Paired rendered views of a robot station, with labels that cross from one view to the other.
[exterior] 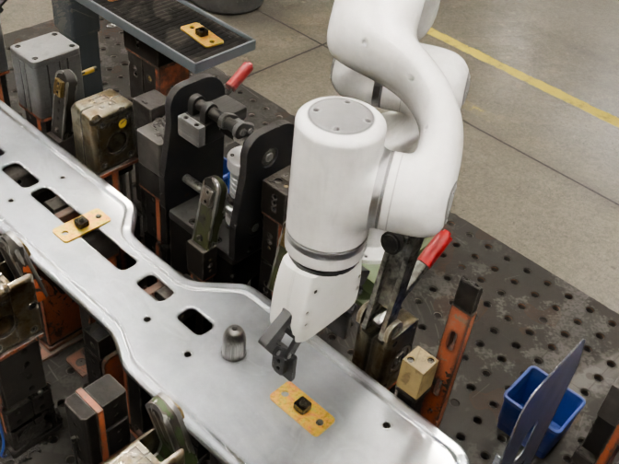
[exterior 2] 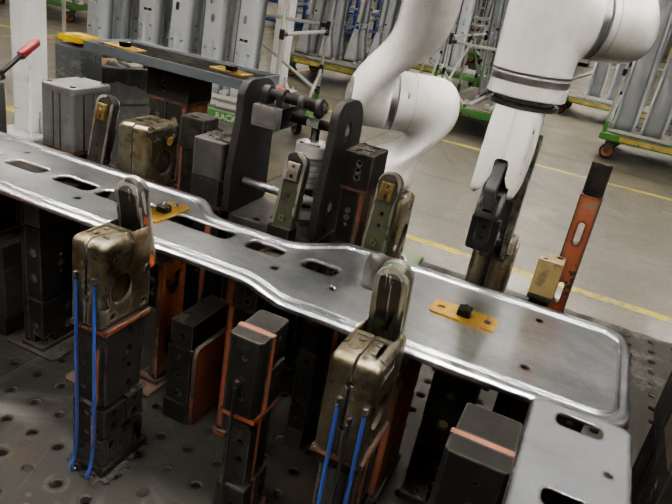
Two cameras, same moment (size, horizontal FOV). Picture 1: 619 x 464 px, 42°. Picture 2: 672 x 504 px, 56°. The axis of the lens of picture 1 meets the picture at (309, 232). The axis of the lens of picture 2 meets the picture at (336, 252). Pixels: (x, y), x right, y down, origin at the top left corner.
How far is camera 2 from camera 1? 59 cm
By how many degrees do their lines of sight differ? 23
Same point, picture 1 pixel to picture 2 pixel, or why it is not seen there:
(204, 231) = (288, 209)
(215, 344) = (351, 281)
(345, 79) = (368, 97)
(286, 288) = (504, 133)
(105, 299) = (223, 257)
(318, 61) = not seen: hidden behind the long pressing
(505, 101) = not seen: hidden behind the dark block
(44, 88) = (79, 120)
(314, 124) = not seen: outside the picture
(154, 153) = (215, 155)
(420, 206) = (647, 14)
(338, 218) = (573, 34)
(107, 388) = (268, 319)
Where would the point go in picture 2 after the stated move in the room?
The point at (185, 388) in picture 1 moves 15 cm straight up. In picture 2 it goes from (349, 310) to (372, 194)
